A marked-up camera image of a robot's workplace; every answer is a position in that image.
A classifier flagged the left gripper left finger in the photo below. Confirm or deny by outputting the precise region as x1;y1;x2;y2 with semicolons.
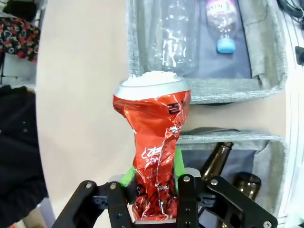
51;166;137;228

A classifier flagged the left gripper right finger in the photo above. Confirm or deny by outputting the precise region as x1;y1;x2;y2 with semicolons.
174;148;278;228

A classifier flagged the crushed red soda can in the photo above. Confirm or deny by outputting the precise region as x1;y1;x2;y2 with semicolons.
113;70;192;221

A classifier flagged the grey fabric basket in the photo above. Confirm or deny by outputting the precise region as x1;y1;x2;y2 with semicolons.
177;128;289;228
125;0;289;105

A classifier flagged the brown glass beer bottle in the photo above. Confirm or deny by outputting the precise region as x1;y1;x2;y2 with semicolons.
200;142;235;182
217;172;262;228

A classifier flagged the black garment of person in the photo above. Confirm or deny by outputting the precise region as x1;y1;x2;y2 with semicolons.
0;85;49;228

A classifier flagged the large clear plastic bottle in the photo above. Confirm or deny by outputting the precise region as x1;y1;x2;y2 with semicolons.
152;0;200;77

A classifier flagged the clear plastic bottle blue cap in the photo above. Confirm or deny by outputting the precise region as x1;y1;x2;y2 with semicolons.
205;0;239;54

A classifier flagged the black red floral fabric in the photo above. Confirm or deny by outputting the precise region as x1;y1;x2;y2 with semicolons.
0;16;41;63

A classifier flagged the small black bracket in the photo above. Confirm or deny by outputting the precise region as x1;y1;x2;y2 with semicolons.
295;46;304;66

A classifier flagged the black cable bundle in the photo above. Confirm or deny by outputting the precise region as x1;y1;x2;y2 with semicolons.
276;0;304;27

